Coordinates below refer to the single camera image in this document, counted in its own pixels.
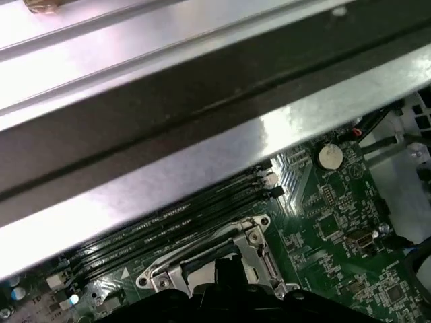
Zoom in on metal wire locking lever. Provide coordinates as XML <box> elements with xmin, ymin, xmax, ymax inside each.
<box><xmin>145</xmin><ymin>217</ymin><xmax>257</xmax><ymax>274</ymax></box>

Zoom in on black square chip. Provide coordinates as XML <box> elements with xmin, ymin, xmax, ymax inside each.
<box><xmin>386</xmin><ymin>285</ymin><xmax>407</xmax><ymax>304</ymax></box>
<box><xmin>317</xmin><ymin>217</ymin><xmax>338</xmax><ymax>239</ymax></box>

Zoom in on silver coin battery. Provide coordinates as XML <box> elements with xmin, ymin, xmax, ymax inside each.
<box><xmin>314</xmin><ymin>142</ymin><xmax>344</xmax><ymax>170</ymax></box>

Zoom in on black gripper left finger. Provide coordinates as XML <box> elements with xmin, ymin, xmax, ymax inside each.
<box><xmin>126</xmin><ymin>257</ymin><xmax>232</xmax><ymax>323</ymax></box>

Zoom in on metal USB port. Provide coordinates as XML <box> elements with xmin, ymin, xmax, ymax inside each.
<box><xmin>345</xmin><ymin>231</ymin><xmax>375</xmax><ymax>252</ymax></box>

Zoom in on black RAM slot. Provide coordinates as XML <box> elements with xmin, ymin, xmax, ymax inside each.
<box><xmin>72</xmin><ymin>166</ymin><xmax>275</xmax><ymax>268</ymax></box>
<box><xmin>69</xmin><ymin>173</ymin><xmax>279</xmax><ymax>280</ymax></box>
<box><xmin>80</xmin><ymin>158</ymin><xmax>273</xmax><ymax>255</ymax></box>
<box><xmin>69</xmin><ymin>185</ymin><xmax>284</xmax><ymax>290</ymax></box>

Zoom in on black wire with red plug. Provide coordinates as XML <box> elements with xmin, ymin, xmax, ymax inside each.
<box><xmin>351</xmin><ymin>100</ymin><xmax>405</xmax><ymax>136</ymax></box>

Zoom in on CPU socket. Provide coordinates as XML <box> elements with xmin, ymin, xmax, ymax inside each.
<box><xmin>134</xmin><ymin>215</ymin><xmax>300</xmax><ymax>323</ymax></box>

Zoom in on silver square CPU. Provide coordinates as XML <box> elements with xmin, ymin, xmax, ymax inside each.
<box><xmin>183</xmin><ymin>260</ymin><xmax>218</xmax><ymax>292</ymax></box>

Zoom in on grey cable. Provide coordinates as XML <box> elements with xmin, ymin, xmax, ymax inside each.
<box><xmin>358</xmin><ymin>133</ymin><xmax>431</xmax><ymax>159</ymax></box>

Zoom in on metal socket cover frame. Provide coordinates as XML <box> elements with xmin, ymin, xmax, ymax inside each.
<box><xmin>151</xmin><ymin>230</ymin><xmax>287</xmax><ymax>297</ymax></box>

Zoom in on green motherboard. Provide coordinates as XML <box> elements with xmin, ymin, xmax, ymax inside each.
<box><xmin>0</xmin><ymin>134</ymin><xmax>431</xmax><ymax>323</ymax></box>

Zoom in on thick black cable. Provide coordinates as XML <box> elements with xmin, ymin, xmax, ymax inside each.
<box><xmin>402</xmin><ymin>241</ymin><xmax>431</xmax><ymax>306</ymax></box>

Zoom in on black open PC case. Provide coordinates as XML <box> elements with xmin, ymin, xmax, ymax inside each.
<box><xmin>0</xmin><ymin>0</ymin><xmax>431</xmax><ymax>283</ymax></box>

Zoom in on grey metal drive cage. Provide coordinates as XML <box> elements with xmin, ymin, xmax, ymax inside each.
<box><xmin>383</xmin><ymin>90</ymin><xmax>431</xmax><ymax>155</ymax></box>

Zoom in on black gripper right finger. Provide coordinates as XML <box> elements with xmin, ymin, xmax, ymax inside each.
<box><xmin>230</xmin><ymin>256</ymin><xmax>375</xmax><ymax>323</ymax></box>

